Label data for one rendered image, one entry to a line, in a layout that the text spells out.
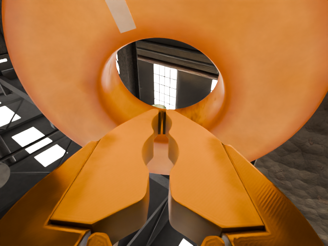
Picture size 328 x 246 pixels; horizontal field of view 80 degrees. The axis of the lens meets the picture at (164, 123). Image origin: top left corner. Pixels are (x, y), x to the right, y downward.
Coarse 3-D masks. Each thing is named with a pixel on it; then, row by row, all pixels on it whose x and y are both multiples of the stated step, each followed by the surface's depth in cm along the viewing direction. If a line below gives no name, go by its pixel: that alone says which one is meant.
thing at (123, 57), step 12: (0, 0) 595; (132, 48) 406; (120, 60) 401; (132, 60) 421; (0, 72) 1055; (120, 72) 419; (132, 72) 434; (0, 84) 1064; (12, 84) 969; (132, 84) 448; (24, 96) 921; (156, 180) 553; (168, 180) 515
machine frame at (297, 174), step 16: (320, 112) 26; (304, 128) 29; (320, 128) 27; (288, 144) 31; (304, 144) 30; (320, 144) 28; (256, 160) 37; (272, 160) 34; (288, 160) 32; (304, 160) 31; (320, 160) 29; (272, 176) 36; (288, 176) 34; (304, 176) 32; (320, 176) 30; (288, 192) 35; (304, 192) 33; (320, 192) 32; (304, 208) 35; (320, 208) 33; (320, 224) 34
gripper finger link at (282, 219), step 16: (240, 160) 8; (240, 176) 7; (256, 176) 7; (256, 192) 7; (272, 192) 7; (256, 208) 6; (272, 208) 6; (288, 208) 6; (272, 224) 6; (288, 224) 6; (304, 224) 6; (224, 240) 6; (240, 240) 5; (256, 240) 5; (272, 240) 5; (288, 240) 5; (304, 240) 5; (320, 240) 5
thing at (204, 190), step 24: (168, 120) 11; (168, 144) 10; (192, 144) 9; (216, 144) 9; (192, 168) 8; (216, 168) 8; (192, 192) 7; (216, 192) 7; (240, 192) 7; (192, 216) 6; (216, 216) 6; (240, 216) 6; (192, 240) 7
